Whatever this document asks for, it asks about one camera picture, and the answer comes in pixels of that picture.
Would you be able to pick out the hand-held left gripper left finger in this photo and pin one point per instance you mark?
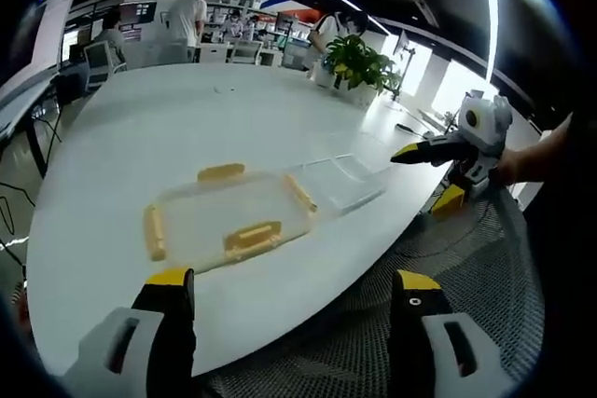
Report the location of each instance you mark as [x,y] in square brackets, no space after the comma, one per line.
[158,323]

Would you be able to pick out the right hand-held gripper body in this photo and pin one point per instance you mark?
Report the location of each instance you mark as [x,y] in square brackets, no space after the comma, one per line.
[487,130]

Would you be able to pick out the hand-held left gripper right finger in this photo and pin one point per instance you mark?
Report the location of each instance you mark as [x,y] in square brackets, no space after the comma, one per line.
[420,305]

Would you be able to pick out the clear lid with yellow buckles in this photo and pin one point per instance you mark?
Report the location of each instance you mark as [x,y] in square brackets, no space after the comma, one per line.
[224,216]

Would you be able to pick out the person's right hand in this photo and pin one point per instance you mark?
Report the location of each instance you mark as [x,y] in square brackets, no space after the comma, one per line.
[510,167]

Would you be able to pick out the yellow plastic block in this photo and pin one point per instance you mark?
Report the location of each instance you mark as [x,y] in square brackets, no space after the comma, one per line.
[448,204]

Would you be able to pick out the black mesh chair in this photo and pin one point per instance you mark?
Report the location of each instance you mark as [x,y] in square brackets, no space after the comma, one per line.
[485,267]

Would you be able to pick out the clear plastic container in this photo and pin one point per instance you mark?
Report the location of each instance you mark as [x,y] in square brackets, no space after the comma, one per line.
[340,183]

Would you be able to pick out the green potted plant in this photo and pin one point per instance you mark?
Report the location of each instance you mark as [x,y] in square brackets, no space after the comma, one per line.
[356,62]

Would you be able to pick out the white office chair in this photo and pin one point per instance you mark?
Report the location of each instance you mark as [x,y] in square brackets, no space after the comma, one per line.
[247,50]
[99,64]

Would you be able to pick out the dark side desk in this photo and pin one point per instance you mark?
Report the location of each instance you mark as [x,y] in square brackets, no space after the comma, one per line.
[21,104]

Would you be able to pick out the white presentation board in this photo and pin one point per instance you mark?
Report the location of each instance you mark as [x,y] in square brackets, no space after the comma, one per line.
[53,30]

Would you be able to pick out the dark wall monitor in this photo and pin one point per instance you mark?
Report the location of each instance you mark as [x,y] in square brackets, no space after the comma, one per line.
[137,12]

